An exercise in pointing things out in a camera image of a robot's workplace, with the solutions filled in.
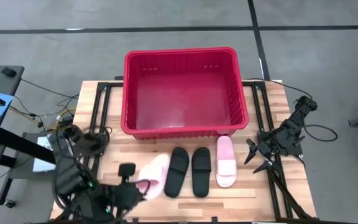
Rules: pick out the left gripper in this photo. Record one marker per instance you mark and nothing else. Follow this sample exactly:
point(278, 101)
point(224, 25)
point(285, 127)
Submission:
point(129, 194)

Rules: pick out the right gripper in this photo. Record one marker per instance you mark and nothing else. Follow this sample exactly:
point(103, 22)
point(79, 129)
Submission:
point(275, 143)

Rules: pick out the pink slide sandal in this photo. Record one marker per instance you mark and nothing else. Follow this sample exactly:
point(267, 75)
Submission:
point(226, 161)
point(155, 169)

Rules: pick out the black slide sandal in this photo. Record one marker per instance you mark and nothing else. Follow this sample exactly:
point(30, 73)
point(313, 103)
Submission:
point(176, 174)
point(201, 174)

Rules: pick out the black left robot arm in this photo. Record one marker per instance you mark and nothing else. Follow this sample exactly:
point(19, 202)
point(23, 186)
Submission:
point(70, 180)

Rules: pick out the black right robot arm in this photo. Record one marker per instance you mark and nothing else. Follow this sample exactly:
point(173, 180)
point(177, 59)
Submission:
point(303, 109)

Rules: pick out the red plastic bin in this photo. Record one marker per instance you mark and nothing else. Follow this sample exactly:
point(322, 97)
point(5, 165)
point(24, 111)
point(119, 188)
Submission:
point(182, 99)

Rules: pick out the white paper box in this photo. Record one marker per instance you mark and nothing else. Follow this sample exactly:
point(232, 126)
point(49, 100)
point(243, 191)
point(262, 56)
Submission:
point(42, 165)

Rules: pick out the black caster wheel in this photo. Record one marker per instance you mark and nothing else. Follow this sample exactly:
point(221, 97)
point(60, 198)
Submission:
point(10, 203)

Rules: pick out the black computer mouse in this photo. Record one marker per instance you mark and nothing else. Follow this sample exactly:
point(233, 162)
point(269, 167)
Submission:
point(9, 72)

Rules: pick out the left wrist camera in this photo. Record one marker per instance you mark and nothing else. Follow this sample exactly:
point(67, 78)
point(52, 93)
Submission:
point(126, 170)

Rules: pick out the black aluminium frame rails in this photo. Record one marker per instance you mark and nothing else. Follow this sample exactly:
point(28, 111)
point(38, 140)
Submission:
point(99, 105)
point(278, 193)

